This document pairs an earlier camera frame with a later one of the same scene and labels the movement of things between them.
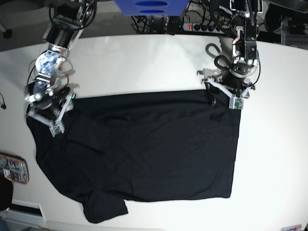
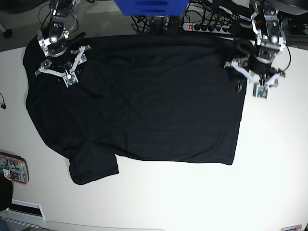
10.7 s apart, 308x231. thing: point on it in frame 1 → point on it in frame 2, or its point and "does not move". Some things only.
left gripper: [230, 79] → [257, 66]
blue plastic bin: [152, 7] does not move
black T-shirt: [141, 147] → [163, 98]
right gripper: [47, 106] → [67, 61]
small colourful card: [298, 227] does not move
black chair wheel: [8, 34] does not move
